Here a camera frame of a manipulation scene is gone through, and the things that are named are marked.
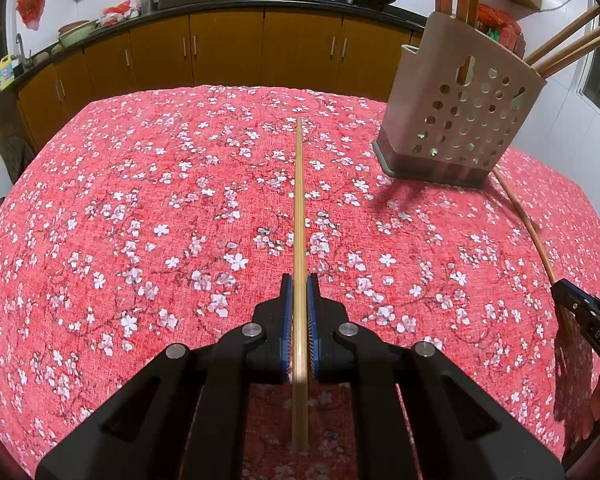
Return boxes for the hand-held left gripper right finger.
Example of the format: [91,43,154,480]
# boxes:
[306,272,566,480]

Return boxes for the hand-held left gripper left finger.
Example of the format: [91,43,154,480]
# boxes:
[36,274,295,480]

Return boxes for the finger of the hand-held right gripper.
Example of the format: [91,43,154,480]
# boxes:
[550,280,600,366]

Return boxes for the beige perforated chopstick holder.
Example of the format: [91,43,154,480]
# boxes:
[371,10,548,190]

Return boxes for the red floral tablecloth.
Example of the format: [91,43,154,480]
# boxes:
[0,84,600,480]

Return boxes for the orange kitchen base cabinets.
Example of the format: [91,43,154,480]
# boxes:
[15,7,426,136]

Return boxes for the red plastic bag on counter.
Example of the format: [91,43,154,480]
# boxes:
[477,4,526,56]

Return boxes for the black kitchen countertop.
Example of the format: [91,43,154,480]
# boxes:
[0,0,428,111]

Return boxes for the red and white bag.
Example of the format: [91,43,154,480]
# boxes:
[101,1,133,26]

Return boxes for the green bowl on counter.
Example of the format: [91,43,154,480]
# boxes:
[57,20,98,48]

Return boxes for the metal faucet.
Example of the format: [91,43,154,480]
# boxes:
[15,33,33,71]

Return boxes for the red bag on wall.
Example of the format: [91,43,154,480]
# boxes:
[16,0,47,28]

